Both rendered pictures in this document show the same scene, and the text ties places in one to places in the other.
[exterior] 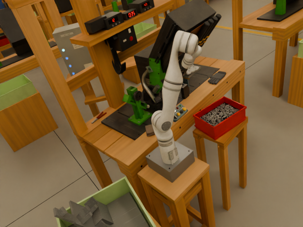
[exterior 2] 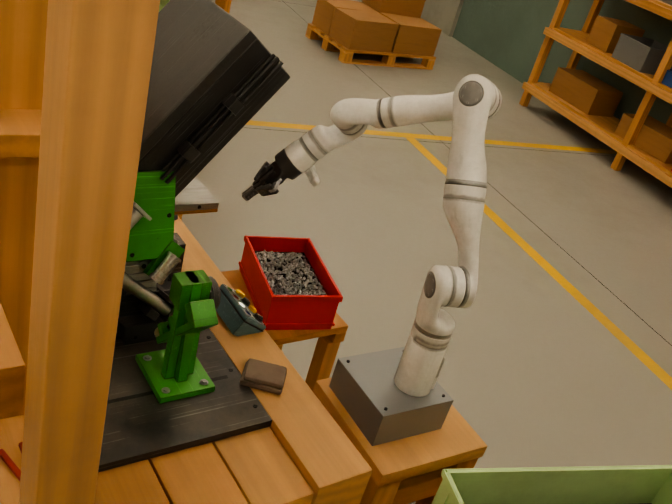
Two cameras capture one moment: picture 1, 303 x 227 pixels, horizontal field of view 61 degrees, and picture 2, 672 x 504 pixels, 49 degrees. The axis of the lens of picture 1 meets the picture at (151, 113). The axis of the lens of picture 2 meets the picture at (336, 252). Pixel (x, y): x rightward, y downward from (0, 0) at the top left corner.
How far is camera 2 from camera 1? 2.00 m
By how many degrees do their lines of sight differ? 76
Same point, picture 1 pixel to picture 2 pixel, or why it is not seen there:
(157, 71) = (164, 210)
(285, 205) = not seen: hidden behind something
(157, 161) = (411, 404)
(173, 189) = (459, 434)
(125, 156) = (329, 463)
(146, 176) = (403, 461)
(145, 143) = (307, 409)
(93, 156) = not seen: outside the picture
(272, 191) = not seen: hidden behind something
